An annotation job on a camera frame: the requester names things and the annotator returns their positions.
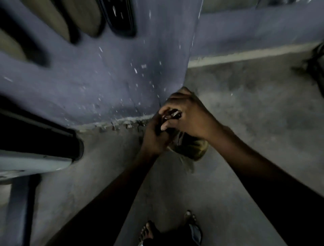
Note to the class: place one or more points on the olive green suede belt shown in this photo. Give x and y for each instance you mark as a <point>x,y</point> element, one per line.
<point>83,15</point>

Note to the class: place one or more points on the brown stitched leather belt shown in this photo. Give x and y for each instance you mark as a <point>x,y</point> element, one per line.
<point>50,17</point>

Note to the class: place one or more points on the grey machine shroud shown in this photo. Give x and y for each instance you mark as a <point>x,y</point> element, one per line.
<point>30,162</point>

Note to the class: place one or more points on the person's left forearm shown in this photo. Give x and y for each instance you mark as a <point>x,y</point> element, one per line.
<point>101,210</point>

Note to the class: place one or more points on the person's right hand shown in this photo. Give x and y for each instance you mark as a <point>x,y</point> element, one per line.
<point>195,119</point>

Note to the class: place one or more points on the person's leg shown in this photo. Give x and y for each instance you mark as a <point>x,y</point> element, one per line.
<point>149,233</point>
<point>187,233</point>

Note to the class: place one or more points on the person's left leg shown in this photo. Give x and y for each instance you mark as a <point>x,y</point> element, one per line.
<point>149,233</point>

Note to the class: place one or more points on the olive canvas belt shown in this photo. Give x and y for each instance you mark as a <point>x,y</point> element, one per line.
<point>10,45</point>

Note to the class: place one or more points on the tan belt with yellow patch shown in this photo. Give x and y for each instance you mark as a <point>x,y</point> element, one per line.
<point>192,149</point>

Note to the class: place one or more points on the person's right forearm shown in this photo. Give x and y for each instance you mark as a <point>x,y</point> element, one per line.
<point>273,182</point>

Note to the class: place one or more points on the grey machine base frame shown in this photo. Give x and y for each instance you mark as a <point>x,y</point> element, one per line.
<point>20,210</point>

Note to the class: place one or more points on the person's left hand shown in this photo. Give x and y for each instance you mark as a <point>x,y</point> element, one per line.
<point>154,142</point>

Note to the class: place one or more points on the person's right leg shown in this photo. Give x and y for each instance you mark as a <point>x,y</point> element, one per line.
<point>187,233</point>

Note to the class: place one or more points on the black leather belt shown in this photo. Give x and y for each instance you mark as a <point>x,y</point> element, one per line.
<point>119,17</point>

